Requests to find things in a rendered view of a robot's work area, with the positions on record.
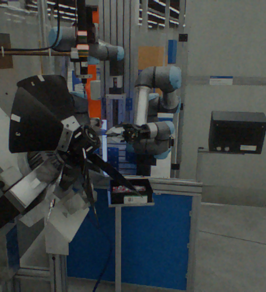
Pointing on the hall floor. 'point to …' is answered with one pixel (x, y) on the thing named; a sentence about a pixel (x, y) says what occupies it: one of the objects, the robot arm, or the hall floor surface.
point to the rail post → (193, 242)
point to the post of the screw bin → (118, 248)
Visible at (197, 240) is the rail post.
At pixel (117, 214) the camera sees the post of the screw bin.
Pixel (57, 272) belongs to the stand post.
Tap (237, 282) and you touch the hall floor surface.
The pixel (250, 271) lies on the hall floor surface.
